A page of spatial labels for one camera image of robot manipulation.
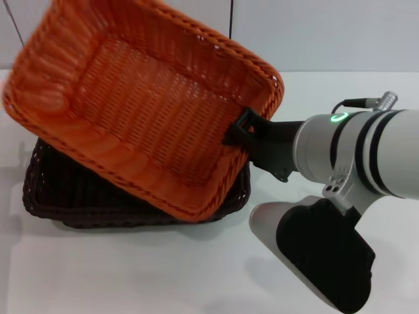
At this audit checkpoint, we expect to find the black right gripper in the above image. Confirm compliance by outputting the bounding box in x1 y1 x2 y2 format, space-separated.
221 107 306 183

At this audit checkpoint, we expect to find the orange wicker basket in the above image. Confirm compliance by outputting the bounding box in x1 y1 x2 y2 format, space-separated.
1 0 285 224

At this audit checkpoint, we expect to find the dark brown wicker basket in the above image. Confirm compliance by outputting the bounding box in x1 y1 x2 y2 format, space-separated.
20 137 251 232

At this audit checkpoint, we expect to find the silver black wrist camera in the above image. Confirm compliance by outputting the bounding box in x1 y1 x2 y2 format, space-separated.
249 156 376 314

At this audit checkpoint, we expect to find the black cable silver connector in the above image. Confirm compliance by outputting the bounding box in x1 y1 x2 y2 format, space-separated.
331 91 399 114

